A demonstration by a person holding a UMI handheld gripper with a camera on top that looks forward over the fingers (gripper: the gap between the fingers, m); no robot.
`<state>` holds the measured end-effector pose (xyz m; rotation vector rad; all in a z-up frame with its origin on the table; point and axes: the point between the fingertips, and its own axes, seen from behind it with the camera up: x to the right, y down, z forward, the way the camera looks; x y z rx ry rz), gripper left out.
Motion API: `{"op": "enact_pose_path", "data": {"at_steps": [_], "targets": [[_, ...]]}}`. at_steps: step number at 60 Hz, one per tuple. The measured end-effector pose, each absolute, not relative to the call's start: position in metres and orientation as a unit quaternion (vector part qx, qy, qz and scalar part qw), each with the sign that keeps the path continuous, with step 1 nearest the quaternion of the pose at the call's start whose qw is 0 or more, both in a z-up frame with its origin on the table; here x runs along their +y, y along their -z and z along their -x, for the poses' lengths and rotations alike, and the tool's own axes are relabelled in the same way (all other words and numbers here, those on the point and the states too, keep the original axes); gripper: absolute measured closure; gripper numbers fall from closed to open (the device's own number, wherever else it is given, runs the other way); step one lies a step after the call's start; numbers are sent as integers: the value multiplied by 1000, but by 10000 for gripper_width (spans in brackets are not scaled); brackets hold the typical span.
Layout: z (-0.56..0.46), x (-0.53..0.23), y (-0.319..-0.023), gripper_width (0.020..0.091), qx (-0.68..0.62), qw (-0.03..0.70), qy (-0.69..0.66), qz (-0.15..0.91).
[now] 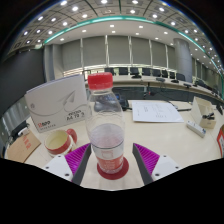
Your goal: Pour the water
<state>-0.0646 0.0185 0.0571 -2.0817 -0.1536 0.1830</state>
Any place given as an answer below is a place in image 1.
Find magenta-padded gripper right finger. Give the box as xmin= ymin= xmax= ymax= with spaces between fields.
xmin=132 ymin=142 xmax=184 ymax=187

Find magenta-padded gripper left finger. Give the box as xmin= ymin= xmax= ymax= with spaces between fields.
xmin=42 ymin=142 xmax=93 ymax=186

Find clear red-capped water bottle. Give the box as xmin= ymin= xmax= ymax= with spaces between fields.
xmin=84 ymin=72 xmax=126 ymax=175

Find red patterned ceramic cup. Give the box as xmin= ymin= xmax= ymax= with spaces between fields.
xmin=44 ymin=128 xmax=78 ymax=158

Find white printed paper sheet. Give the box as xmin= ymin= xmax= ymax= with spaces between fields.
xmin=131 ymin=100 xmax=185 ymax=124

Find brown kraft paper envelope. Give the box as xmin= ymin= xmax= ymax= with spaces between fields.
xmin=6 ymin=129 xmax=42 ymax=164

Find white power strip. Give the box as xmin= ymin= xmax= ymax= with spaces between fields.
xmin=185 ymin=119 xmax=207 ymax=138

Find white paper ream box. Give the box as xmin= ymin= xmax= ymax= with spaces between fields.
xmin=24 ymin=73 xmax=88 ymax=134

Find black desk telephone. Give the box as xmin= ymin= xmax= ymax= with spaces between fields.
xmin=113 ymin=91 xmax=130 ymax=112

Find black flat device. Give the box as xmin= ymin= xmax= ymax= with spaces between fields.
xmin=9 ymin=119 xmax=30 ymax=138

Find small beige open box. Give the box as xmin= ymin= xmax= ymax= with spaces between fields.
xmin=190 ymin=96 xmax=218 ymax=130

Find row of black chairs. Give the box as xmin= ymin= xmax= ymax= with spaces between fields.
xmin=103 ymin=66 xmax=214 ymax=91

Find round ceiling lights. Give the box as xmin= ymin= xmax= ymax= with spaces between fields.
xmin=13 ymin=0 xmax=224 ymax=68

